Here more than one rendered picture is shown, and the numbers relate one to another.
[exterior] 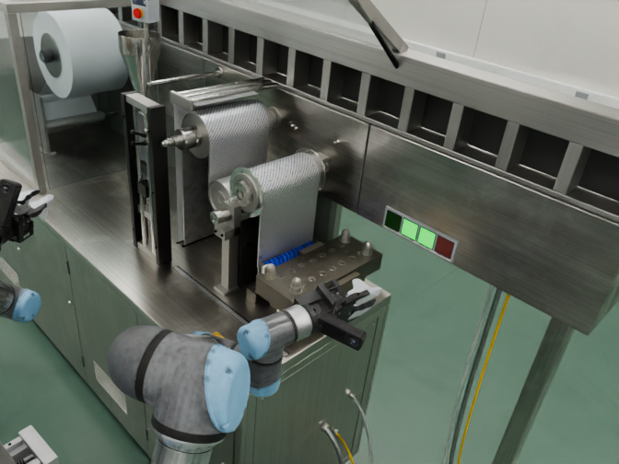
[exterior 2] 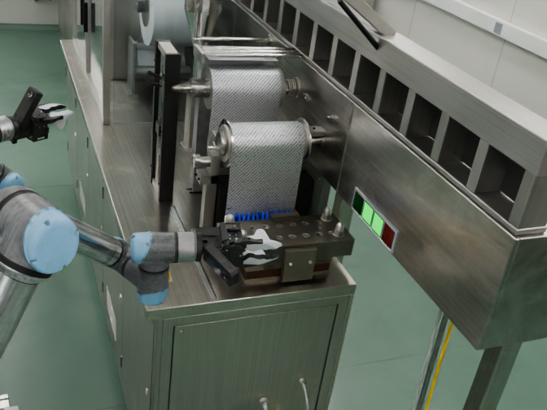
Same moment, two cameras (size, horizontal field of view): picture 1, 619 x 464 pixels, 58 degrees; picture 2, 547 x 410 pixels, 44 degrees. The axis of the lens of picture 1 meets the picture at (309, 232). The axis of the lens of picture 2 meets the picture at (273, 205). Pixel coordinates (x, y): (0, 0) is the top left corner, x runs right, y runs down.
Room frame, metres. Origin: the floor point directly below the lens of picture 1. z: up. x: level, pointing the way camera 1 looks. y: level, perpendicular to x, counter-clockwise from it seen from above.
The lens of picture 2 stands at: (-0.23, -0.73, 2.10)
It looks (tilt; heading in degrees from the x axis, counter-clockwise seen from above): 29 degrees down; 24
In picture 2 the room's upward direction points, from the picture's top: 8 degrees clockwise
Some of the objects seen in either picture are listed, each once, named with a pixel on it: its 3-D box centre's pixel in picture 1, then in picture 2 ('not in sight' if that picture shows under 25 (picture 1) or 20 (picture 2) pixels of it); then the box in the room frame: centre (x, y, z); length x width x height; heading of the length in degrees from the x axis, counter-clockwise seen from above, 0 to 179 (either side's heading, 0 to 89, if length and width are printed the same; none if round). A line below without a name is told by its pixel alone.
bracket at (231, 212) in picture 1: (226, 249); (204, 195); (1.41, 0.24, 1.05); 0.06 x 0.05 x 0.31; 139
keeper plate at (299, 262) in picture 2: (345, 293); (299, 264); (1.37, -0.13, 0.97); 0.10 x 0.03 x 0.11; 139
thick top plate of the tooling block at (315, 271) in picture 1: (321, 272); (284, 238); (1.42, -0.05, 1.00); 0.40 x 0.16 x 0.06; 139
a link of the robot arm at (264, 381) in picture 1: (257, 366); (149, 277); (0.90, 0.08, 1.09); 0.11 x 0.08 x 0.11; 75
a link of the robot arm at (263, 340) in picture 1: (266, 336); (154, 248); (0.90, 0.07, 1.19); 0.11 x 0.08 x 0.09; 130
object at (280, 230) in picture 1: (287, 229); (263, 189); (1.47, 0.07, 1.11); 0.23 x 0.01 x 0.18; 139
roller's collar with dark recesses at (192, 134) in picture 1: (187, 137); (199, 88); (1.57, 0.39, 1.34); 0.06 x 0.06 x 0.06; 49
